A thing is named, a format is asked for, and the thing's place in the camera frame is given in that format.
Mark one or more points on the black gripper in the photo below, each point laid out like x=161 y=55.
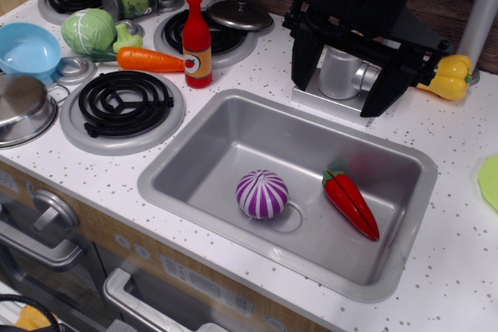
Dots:
x=353 y=26

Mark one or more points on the red ketchup bottle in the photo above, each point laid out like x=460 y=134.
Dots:
x=197 y=48

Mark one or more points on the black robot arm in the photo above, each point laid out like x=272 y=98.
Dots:
x=382 y=32

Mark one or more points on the grey toy sink basin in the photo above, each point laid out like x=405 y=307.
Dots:
x=237 y=133

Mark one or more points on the silver toy faucet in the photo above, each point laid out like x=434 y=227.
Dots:
x=339 y=86

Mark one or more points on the yellow toy bell pepper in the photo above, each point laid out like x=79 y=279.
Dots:
x=452 y=78

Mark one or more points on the steel pot lid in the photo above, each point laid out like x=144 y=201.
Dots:
x=240 y=15

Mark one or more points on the red toy chili pepper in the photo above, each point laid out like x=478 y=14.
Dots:
x=343 y=193

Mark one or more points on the back right black burner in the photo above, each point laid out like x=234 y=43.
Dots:
x=229 y=45

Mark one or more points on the grey vertical pole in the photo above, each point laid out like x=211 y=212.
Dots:
x=477 y=30

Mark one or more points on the purple white toy onion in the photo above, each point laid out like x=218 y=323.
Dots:
x=262 y=194

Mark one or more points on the light green plate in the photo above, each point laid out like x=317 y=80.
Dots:
x=488 y=181

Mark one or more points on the grey burner knob back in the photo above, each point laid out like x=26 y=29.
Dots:
x=169 y=5

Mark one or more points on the orange toy carrot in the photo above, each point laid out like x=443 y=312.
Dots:
x=140 y=59

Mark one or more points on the green label toy can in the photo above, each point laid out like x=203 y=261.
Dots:
x=129 y=9

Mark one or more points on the green toy broccoli piece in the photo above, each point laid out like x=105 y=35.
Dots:
x=125 y=39

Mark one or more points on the front black stove burner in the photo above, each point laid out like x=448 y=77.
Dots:
x=122 y=113

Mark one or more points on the green toy cabbage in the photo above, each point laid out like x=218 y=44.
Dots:
x=89 y=29

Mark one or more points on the grey round stove cap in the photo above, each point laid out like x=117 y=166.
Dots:
x=74 y=70

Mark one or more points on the light blue plastic bowl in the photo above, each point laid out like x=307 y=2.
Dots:
x=29 y=49

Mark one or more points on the stainless steel pot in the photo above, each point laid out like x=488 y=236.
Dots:
x=27 y=110

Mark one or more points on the grey stove knob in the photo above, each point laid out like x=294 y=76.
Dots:
x=53 y=211

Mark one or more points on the black basket with yellow item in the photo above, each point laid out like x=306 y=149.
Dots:
x=33 y=316

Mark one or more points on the grey lower drawer handle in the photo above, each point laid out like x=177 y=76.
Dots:
x=162 y=309

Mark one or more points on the grey oven door handle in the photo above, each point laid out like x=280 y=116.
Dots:
x=62 y=257

